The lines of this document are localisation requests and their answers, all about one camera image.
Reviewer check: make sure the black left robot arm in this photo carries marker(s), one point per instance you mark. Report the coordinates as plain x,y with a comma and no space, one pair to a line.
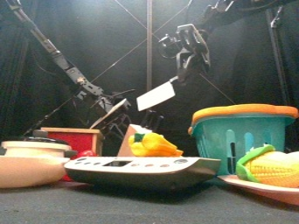
57,57

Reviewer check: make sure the red wooden toy box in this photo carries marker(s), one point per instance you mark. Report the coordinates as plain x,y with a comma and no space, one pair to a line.
77,141

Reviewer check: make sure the orange toy toast right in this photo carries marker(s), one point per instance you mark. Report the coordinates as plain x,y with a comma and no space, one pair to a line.
134,147

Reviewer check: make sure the vertical metal frame pole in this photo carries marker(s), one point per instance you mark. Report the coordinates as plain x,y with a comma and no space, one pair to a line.
149,58

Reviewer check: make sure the white toy induction stove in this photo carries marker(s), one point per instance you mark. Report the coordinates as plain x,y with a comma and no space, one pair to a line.
147,175

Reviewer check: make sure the red toy tomato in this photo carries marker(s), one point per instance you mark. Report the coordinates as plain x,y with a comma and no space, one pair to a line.
85,153

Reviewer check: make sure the white wooden knife holder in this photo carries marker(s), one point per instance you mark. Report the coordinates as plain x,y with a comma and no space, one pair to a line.
124,145

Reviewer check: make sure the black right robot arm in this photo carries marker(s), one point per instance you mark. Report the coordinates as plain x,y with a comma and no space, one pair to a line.
233,7

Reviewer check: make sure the red toy sausage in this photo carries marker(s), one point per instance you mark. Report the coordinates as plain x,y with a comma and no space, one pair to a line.
66,177

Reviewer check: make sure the pink plastic tray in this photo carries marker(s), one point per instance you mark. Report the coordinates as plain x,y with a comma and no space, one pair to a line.
264,191

